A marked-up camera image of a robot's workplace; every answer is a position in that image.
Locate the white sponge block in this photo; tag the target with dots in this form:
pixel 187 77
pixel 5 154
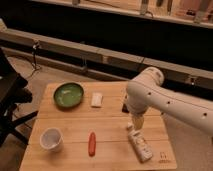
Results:
pixel 96 99

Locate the white plastic cup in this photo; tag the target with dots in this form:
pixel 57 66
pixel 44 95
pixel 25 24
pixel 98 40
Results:
pixel 51 140

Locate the black rectangular block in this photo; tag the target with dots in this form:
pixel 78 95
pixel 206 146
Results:
pixel 124 109

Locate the green ceramic bowl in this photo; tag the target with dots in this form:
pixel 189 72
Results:
pixel 68 95

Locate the white squeeze bottle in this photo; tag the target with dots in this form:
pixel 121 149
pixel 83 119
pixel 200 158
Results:
pixel 139 144

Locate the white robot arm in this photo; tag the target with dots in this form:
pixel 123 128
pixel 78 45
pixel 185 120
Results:
pixel 145 90

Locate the black office chair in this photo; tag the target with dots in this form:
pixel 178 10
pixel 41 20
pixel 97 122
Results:
pixel 12 91

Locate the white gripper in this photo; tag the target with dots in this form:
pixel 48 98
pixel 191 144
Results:
pixel 138 121

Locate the wooden folding table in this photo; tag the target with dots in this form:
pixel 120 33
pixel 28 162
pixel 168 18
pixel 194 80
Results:
pixel 108 122

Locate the red pepper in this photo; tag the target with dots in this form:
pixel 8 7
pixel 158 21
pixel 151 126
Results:
pixel 92 144

